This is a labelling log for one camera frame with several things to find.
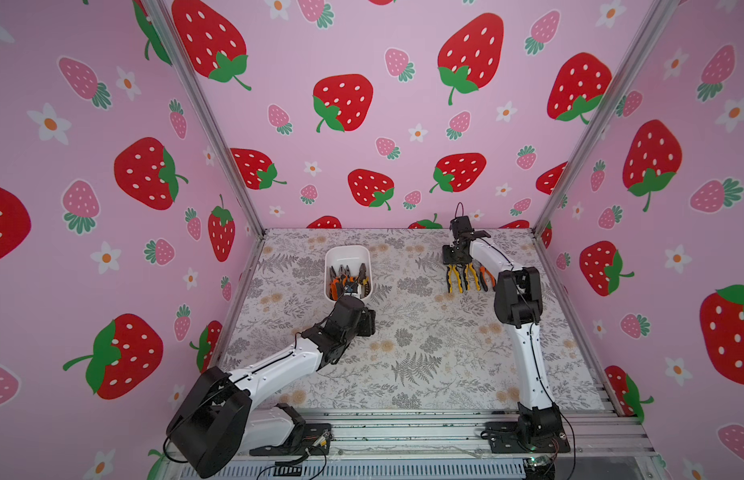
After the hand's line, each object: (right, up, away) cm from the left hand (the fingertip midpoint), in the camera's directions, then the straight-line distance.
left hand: (369, 312), depth 87 cm
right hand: (+33, +17, +25) cm, 45 cm away
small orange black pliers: (-3, +8, +14) cm, 17 cm away
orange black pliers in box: (-12, +7, +11) cm, 18 cm away
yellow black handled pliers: (+35, +12, +20) cm, 43 cm away
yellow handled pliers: (+28, +9, +20) cm, 36 cm away
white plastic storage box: (-9, +17, +22) cm, 29 cm away
